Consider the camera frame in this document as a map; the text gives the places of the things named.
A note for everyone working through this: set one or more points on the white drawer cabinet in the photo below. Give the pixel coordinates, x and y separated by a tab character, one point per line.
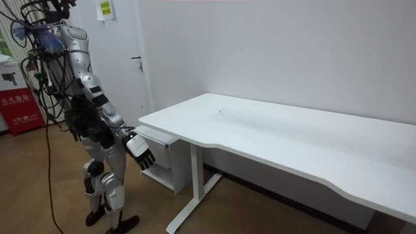
180	162

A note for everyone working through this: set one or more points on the white desk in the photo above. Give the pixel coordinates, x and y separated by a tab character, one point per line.
292	139

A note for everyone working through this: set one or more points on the paper notice with yellow label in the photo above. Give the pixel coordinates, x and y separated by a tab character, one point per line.
105	9

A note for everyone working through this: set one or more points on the robot legs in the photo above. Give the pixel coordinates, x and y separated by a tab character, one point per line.
112	190

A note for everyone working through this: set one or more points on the white cardboard box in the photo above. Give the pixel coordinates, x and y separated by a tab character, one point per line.
9	76

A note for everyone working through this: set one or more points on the red fire extinguisher box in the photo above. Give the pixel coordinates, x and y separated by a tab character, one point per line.
21	110

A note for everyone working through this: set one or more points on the robot body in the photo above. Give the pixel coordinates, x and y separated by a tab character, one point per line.
85	117

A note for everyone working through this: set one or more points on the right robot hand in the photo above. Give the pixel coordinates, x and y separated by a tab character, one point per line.
137	145

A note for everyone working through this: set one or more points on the white door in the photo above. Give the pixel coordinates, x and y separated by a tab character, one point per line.
120	81

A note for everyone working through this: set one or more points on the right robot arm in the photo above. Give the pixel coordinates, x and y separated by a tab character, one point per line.
78	48

